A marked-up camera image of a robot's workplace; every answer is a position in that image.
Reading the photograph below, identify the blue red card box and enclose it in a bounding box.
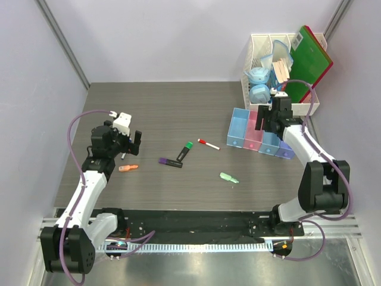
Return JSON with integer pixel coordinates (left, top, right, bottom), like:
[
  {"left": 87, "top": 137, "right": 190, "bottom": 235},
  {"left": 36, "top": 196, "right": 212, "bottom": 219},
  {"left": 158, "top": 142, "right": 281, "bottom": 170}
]
[{"left": 269, "top": 69, "right": 288, "bottom": 91}]

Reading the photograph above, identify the green cap black highlighter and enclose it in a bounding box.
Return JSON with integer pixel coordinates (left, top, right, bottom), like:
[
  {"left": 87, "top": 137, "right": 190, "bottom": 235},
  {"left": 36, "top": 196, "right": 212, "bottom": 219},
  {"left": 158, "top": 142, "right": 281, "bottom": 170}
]
[{"left": 176, "top": 141, "right": 193, "bottom": 162}]

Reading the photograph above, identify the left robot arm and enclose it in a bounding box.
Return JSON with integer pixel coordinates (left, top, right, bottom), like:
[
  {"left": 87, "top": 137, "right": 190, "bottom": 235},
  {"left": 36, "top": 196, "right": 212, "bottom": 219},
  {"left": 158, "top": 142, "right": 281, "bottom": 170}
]
[{"left": 40, "top": 113, "right": 142, "bottom": 275}]

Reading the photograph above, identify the pink drawer box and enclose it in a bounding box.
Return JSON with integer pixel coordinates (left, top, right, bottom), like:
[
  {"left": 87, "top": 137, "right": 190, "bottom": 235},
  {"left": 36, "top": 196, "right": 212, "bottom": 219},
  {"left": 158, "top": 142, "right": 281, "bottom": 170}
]
[{"left": 243, "top": 110, "right": 263, "bottom": 151}]

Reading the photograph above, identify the white plastic organizer basket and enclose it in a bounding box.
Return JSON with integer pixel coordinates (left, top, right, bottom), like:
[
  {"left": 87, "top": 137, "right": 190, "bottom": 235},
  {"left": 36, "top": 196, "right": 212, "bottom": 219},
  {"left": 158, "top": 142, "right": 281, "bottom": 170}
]
[{"left": 241, "top": 33, "right": 327, "bottom": 116}]

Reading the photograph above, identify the lower blue tape dispenser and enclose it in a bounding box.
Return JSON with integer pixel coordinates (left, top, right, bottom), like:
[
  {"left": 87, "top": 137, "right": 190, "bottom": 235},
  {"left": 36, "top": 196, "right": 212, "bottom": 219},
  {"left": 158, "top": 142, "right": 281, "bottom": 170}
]
[{"left": 249, "top": 84, "right": 271, "bottom": 104}]

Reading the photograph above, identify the slotted cable duct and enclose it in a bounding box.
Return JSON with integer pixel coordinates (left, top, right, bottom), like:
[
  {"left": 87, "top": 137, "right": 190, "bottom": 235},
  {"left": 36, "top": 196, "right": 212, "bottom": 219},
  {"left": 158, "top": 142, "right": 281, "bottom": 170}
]
[{"left": 96, "top": 241, "right": 273, "bottom": 254}]

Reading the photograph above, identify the corner aluminium post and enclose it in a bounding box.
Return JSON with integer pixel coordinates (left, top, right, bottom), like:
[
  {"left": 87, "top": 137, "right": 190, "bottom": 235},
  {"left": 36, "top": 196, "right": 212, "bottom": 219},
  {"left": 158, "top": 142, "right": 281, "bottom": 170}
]
[
  {"left": 35, "top": 0, "right": 90, "bottom": 91},
  {"left": 323, "top": 0, "right": 353, "bottom": 42}
]

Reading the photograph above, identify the red cap whiteboard marker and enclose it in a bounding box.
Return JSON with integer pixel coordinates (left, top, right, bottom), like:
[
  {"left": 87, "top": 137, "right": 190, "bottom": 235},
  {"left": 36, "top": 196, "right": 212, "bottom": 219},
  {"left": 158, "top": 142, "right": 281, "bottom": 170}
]
[{"left": 198, "top": 138, "right": 220, "bottom": 150}]

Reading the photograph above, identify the orange mini highlighter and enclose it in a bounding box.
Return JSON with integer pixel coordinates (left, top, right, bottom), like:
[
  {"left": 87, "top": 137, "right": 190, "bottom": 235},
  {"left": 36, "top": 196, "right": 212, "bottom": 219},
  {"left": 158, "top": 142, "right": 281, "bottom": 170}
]
[{"left": 118, "top": 164, "right": 139, "bottom": 172}]

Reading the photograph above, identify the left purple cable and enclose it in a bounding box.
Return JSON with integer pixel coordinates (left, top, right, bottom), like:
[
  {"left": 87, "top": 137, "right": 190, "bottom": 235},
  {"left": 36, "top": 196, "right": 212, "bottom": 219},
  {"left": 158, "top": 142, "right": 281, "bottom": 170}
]
[{"left": 59, "top": 109, "right": 117, "bottom": 286}]

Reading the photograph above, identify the purple cable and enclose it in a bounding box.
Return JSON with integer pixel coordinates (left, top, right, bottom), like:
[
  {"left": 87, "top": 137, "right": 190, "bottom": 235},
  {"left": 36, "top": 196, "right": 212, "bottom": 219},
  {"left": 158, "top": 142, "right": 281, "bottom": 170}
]
[
  {"left": 273, "top": 79, "right": 355, "bottom": 262},
  {"left": 59, "top": 109, "right": 117, "bottom": 286}
]

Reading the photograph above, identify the purple cap black highlighter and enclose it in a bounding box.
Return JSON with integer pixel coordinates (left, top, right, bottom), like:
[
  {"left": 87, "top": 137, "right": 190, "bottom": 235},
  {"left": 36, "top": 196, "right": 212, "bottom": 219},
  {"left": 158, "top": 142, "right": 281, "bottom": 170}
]
[{"left": 158, "top": 157, "right": 183, "bottom": 168}]

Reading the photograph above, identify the right corner aluminium post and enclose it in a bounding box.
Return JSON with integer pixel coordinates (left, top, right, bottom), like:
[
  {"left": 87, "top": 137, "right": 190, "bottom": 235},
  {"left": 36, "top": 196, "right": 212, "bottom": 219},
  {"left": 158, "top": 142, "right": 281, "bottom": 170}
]
[{"left": 323, "top": 0, "right": 353, "bottom": 42}]

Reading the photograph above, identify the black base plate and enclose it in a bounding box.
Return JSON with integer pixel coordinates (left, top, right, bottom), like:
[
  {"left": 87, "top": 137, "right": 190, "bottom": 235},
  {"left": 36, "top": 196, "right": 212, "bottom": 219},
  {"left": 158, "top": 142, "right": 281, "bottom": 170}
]
[{"left": 115, "top": 209, "right": 304, "bottom": 245}]

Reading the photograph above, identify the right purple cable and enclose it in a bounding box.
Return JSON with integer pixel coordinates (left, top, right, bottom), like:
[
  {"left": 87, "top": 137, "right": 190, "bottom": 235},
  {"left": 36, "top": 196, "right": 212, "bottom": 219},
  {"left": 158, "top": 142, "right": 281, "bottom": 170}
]
[{"left": 273, "top": 79, "right": 355, "bottom": 262}]

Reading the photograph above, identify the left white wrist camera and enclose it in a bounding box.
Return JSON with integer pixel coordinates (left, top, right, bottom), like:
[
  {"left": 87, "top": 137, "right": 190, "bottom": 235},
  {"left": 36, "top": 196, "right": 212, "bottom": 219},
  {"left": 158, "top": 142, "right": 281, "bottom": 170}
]
[{"left": 113, "top": 113, "right": 132, "bottom": 136}]

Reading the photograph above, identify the green plastic folder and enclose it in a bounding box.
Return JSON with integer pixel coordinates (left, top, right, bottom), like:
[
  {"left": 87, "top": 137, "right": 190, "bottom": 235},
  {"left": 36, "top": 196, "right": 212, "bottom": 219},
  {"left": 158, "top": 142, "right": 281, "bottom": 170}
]
[{"left": 290, "top": 25, "right": 333, "bottom": 88}]

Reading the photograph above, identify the left corner aluminium post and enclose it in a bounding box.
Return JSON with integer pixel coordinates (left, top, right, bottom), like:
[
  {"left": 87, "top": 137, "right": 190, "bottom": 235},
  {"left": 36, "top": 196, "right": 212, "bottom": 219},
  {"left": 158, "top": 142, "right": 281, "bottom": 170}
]
[{"left": 35, "top": 0, "right": 90, "bottom": 91}]

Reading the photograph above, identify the clear blue zip bag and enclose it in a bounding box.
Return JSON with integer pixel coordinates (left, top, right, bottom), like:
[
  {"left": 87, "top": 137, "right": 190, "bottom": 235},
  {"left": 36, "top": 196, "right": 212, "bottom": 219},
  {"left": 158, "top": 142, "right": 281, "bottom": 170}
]
[{"left": 260, "top": 40, "right": 293, "bottom": 71}]

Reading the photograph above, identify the purple drawer box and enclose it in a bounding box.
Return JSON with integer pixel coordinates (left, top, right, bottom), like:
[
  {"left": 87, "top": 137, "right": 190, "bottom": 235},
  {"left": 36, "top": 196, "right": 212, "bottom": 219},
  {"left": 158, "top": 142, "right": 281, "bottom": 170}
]
[{"left": 275, "top": 141, "right": 295, "bottom": 159}]

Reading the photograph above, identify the wooden sticks bundle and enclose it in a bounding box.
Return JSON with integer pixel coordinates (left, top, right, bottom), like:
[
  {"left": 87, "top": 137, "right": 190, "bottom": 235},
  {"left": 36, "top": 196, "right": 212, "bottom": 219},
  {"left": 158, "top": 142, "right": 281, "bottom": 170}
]
[{"left": 272, "top": 58, "right": 290, "bottom": 83}]

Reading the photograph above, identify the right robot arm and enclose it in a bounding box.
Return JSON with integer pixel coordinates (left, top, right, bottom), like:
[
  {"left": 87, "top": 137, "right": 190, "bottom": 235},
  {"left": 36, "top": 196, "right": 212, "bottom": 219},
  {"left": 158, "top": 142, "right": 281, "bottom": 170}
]
[{"left": 255, "top": 97, "right": 352, "bottom": 235}]

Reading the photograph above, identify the light blue drawer box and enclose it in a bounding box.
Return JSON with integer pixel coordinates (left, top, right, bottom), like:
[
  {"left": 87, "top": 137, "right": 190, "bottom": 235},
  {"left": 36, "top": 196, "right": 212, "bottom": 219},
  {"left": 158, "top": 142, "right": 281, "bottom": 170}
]
[{"left": 226, "top": 108, "right": 249, "bottom": 148}]

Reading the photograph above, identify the light green mini highlighter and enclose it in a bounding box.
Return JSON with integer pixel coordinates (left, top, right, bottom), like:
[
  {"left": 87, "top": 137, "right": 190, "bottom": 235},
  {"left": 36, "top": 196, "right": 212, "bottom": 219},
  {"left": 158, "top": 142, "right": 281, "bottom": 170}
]
[{"left": 219, "top": 172, "right": 239, "bottom": 184}]

